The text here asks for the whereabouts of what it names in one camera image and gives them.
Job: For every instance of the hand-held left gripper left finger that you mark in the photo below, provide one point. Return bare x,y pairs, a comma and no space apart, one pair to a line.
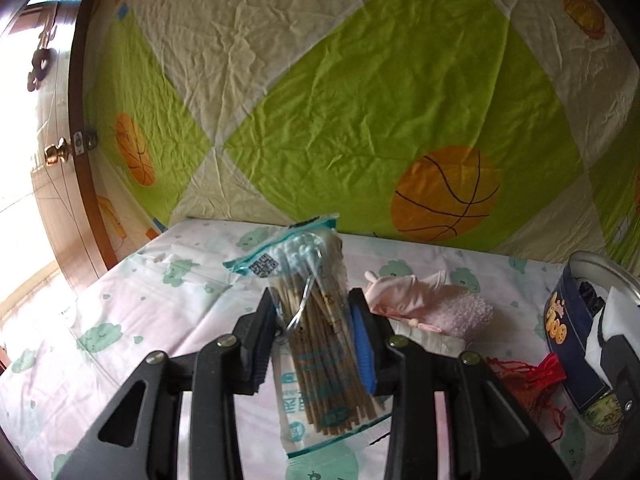
265,350

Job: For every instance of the red embroidered pouch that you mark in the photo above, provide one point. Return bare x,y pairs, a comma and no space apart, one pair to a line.
530,380

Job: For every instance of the round metal tin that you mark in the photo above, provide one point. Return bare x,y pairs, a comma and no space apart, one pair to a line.
570,355

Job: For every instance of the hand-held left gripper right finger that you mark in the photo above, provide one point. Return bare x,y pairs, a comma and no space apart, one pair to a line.
362,350

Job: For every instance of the cloud print sheet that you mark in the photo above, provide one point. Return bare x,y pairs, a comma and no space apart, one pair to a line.
150,320

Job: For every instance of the metal door latch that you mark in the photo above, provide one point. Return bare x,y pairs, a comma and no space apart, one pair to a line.
84,141

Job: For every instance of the cotton swab packet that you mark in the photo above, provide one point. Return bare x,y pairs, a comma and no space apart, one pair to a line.
315,320

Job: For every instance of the white sponge block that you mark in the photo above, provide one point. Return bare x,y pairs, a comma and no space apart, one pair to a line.
612,310

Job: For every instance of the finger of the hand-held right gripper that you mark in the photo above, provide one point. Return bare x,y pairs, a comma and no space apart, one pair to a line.
625,365
590,297

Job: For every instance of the basketball print quilt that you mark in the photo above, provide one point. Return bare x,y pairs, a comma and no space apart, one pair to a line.
350,100

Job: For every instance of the wooden door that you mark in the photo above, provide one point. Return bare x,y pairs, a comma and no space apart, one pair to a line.
75,200

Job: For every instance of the brass door knob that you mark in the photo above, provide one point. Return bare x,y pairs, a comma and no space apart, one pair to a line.
56,152

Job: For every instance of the dark door hook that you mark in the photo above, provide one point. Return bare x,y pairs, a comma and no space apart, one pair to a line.
40,65

